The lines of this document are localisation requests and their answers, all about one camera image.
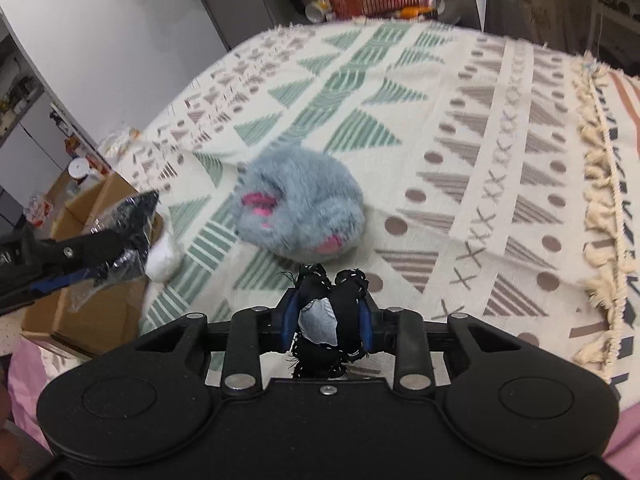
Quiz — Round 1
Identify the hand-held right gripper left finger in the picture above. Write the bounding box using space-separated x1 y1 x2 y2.
136 288 302 394

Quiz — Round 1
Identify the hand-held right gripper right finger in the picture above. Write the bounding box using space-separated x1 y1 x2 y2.
357 294 507 392

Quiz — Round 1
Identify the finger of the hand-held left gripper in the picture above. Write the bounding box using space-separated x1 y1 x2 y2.
31 229 151 277
29 266 101 297

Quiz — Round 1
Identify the black stitched soft toy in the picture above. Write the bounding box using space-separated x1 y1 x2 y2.
278 263 372 380

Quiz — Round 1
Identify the clear bag with black cloth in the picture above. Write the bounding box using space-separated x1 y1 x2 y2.
69 189 162 313

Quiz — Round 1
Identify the white soft ball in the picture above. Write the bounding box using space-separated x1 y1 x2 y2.
144 232 183 282

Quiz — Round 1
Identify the grey plush toy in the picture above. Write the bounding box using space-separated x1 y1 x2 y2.
235 144 366 262

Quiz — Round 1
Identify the cardboard box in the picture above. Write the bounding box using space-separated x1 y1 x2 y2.
20 172 166 359

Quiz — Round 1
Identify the pink bed sheet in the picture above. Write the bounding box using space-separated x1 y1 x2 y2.
9 336 97 456

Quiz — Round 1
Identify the crumpled clear plastic bag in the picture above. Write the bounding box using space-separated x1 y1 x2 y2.
98 129 143 162

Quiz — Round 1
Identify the white shelf unit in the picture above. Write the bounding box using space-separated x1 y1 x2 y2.
0 25 56 151

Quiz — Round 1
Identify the patterned cream blanket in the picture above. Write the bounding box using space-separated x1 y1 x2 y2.
102 14 632 386

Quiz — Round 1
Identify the striped tasselled blanket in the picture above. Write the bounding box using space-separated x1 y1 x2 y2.
570 52 640 391

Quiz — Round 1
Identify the white paper cup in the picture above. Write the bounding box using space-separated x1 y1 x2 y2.
304 0 333 24

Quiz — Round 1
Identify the hanging white garment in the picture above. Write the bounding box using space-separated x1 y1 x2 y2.
500 0 596 51

